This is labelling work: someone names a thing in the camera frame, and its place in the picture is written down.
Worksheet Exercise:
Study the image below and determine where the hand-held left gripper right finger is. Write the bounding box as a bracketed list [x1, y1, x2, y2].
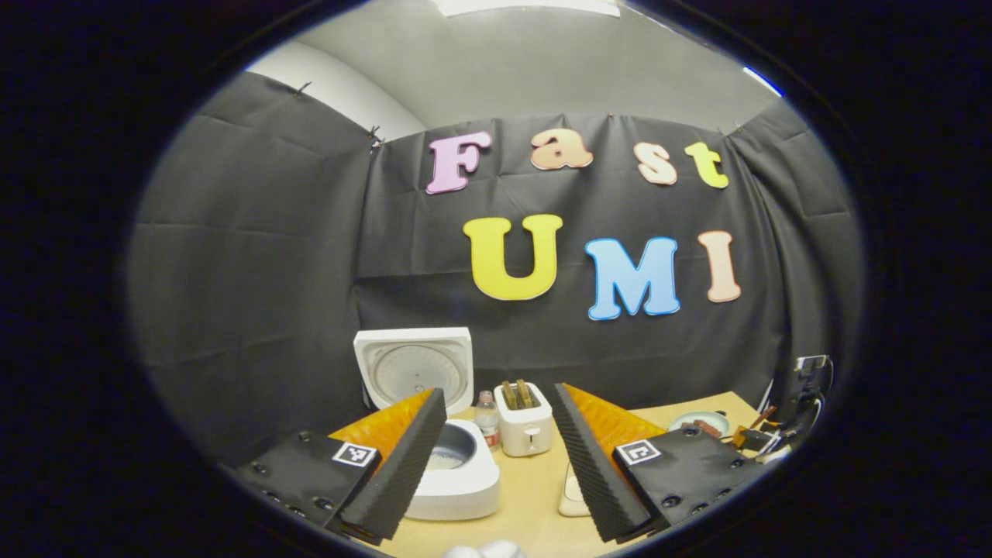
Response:
[552, 382, 768, 543]

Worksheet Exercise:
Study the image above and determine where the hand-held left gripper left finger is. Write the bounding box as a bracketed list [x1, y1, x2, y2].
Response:
[232, 387, 449, 542]

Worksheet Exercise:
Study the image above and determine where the white rice cooker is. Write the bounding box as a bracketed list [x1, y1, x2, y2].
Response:
[354, 327, 501, 522]

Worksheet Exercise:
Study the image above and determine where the cream rectangular box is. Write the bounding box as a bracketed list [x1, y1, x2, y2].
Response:
[558, 463, 591, 518]

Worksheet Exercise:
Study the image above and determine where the pale green plate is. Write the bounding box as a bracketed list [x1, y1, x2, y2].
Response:
[669, 411, 731, 436]

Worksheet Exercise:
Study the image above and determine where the white toaster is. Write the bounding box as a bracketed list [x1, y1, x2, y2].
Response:
[494, 380, 554, 458]

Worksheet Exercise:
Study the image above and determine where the clear plastic bottle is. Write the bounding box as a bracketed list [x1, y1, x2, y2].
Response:
[474, 391, 501, 452]

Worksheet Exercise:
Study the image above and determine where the large ceiling light panel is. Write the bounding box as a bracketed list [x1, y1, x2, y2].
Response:
[434, 0, 621, 18]

